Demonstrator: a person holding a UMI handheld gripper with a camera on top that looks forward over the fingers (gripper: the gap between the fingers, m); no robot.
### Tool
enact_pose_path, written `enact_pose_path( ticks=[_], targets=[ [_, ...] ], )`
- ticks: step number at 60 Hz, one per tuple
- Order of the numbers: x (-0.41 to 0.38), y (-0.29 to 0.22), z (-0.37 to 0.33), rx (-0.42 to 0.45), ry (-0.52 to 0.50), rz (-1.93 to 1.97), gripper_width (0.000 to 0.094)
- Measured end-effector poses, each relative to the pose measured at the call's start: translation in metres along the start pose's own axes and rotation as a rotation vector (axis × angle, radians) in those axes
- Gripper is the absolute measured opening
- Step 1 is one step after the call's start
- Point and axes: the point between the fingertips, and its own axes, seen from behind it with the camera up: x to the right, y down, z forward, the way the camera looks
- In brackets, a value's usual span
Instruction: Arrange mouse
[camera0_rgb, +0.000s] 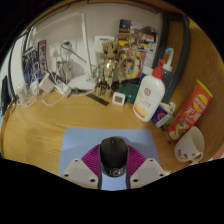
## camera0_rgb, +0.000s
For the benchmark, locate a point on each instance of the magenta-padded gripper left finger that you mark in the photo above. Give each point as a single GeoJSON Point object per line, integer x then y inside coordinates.
{"type": "Point", "coordinates": [90, 163]}

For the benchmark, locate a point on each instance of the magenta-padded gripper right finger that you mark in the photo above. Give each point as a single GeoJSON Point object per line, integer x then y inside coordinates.
{"type": "Point", "coordinates": [136, 163]}

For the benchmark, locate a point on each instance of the black computer mouse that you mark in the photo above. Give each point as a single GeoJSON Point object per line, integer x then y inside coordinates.
{"type": "Point", "coordinates": [113, 153]}

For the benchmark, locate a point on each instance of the light blue mouse pad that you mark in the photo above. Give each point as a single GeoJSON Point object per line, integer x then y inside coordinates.
{"type": "Point", "coordinates": [78, 140]}

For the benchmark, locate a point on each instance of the white mug with face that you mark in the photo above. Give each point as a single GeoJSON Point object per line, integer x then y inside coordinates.
{"type": "Point", "coordinates": [188, 146]}

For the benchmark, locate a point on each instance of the black ruler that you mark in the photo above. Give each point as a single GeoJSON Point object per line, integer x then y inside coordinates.
{"type": "Point", "coordinates": [98, 99]}

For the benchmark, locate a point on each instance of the small white square clock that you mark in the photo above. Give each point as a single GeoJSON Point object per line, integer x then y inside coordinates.
{"type": "Point", "coordinates": [118, 98]}

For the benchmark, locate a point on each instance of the white red-capped pump bottle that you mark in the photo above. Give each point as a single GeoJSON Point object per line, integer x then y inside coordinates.
{"type": "Point", "coordinates": [148, 96]}

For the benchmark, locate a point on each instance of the green round container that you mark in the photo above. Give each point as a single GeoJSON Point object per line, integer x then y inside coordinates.
{"type": "Point", "coordinates": [130, 91]}

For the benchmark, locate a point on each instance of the red chip canister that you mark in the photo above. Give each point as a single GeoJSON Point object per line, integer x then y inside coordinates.
{"type": "Point", "coordinates": [190, 111]}

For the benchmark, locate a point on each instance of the white power strip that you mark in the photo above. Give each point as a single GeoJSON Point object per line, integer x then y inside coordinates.
{"type": "Point", "coordinates": [63, 89]}

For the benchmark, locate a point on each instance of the white desk lamp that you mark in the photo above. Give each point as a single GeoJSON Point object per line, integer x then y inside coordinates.
{"type": "Point", "coordinates": [81, 82]}

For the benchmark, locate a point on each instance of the white charger block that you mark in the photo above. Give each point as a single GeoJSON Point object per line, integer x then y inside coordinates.
{"type": "Point", "coordinates": [46, 83]}

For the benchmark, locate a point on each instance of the steel cup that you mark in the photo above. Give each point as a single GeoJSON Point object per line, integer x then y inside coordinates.
{"type": "Point", "coordinates": [66, 71]}

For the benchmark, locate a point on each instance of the dark spray bottle white nozzle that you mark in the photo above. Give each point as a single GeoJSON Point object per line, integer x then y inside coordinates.
{"type": "Point", "coordinates": [167, 73]}

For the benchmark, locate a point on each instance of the clear plastic jar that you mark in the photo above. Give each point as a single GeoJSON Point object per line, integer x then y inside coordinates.
{"type": "Point", "coordinates": [24, 94]}

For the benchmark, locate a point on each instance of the large golden tree figurine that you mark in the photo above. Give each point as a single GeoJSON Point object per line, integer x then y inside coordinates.
{"type": "Point", "coordinates": [108, 68]}

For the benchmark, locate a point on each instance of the black bag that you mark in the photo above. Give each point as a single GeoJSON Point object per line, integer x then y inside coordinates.
{"type": "Point", "coordinates": [5, 95]}

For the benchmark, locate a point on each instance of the white wall socket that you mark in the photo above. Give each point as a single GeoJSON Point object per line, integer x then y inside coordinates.
{"type": "Point", "coordinates": [71, 45]}
{"type": "Point", "coordinates": [54, 50]}

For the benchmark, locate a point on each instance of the wooden shelf unit metal frame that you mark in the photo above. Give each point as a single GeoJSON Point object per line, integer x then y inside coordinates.
{"type": "Point", "coordinates": [181, 50]}

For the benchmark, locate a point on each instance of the white wall box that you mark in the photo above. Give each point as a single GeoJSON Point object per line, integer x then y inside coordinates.
{"type": "Point", "coordinates": [103, 40]}

